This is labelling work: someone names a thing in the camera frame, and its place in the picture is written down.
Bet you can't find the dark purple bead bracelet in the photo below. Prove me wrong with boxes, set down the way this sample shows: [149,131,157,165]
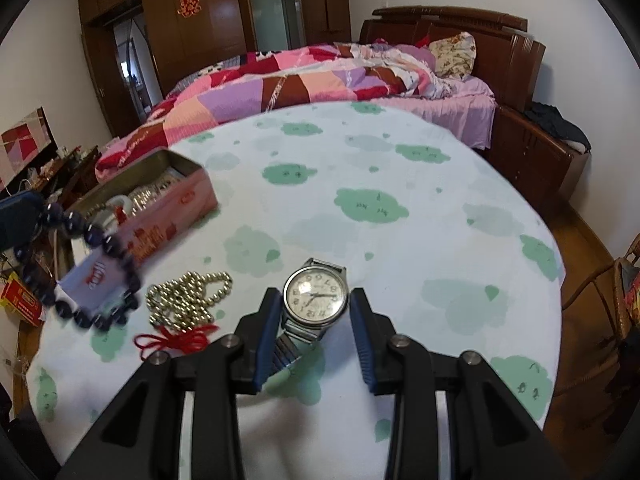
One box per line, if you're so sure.
[19,201,144,332]

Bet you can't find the red cord gold pendant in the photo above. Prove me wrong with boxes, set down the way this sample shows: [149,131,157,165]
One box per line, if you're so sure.
[134,324,219,361]

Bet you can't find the pearl necklace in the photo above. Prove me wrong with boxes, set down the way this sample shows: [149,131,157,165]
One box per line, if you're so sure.
[127,179,181,214]

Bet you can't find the pink tin box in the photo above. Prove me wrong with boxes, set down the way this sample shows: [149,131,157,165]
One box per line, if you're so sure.
[60,148,217,310]

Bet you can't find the gold bead necklace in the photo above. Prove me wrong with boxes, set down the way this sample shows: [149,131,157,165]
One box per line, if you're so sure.
[145,268,234,334]

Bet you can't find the silver wristwatch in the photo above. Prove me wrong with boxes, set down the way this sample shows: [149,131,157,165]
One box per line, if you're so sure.
[271,258,349,375]

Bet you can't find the cluttered wooden tv cabinet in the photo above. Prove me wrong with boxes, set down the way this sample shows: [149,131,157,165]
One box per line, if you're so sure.
[1,146,101,209]

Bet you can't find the television screen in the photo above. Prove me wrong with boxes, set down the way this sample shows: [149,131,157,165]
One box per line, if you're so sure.
[1,107,58,190]

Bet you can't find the red cardboard box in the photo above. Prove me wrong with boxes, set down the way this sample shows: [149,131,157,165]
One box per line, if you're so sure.
[1,272,42,327]

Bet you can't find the yellow floral cushion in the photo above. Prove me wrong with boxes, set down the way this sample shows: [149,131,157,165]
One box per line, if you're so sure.
[624,273,640,324]

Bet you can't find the patchwork quilt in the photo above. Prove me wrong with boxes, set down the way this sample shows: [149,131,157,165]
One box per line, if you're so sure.
[96,42,454,182]

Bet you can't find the cloud pattern tablecloth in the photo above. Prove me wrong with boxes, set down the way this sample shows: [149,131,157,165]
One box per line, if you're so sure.
[27,102,565,479]

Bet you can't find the red double happiness decal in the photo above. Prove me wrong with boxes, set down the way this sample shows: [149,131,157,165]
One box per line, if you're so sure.
[177,0,202,18]

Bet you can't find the dark wooden wardrobe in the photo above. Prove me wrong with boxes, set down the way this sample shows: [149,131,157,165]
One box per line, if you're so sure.
[78,0,352,138]

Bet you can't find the wooden nightstand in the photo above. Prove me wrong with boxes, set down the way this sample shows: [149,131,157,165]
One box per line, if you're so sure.
[480,106,590,219]

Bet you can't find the dark clothes on nightstand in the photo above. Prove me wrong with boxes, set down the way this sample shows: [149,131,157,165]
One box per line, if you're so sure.
[524,102,591,154]

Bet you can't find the pink bed sheet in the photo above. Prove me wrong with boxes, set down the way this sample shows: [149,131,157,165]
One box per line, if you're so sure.
[96,77,497,182]

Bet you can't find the wooden headboard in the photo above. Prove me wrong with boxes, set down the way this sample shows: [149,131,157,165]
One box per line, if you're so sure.
[359,6,546,112]

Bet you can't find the floral pillow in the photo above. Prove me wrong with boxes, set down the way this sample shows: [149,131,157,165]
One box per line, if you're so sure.
[428,32,477,80]

